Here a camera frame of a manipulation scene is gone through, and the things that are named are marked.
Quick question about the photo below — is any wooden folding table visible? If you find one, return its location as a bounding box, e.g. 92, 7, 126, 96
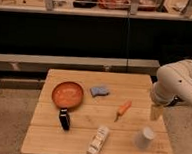
22, 69, 174, 154

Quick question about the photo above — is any cluttered back shelf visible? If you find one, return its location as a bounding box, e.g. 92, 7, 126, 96
0, 0, 192, 21

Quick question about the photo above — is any white ceramic cup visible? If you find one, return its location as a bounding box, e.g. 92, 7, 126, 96
134, 127, 155, 150

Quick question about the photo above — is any orange frying pan black handle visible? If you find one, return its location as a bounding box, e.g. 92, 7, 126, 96
52, 81, 84, 130

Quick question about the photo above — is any orange toy carrot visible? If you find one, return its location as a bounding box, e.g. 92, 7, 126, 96
114, 100, 132, 121

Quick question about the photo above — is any white squeeze bottle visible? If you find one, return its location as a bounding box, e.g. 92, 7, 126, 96
86, 126, 109, 154

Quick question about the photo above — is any thin black vertical cable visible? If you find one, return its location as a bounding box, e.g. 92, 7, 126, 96
122, 10, 133, 74

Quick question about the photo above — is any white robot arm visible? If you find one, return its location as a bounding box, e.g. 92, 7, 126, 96
150, 59, 192, 120

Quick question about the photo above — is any long grey bench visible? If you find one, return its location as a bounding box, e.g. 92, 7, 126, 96
0, 54, 160, 90

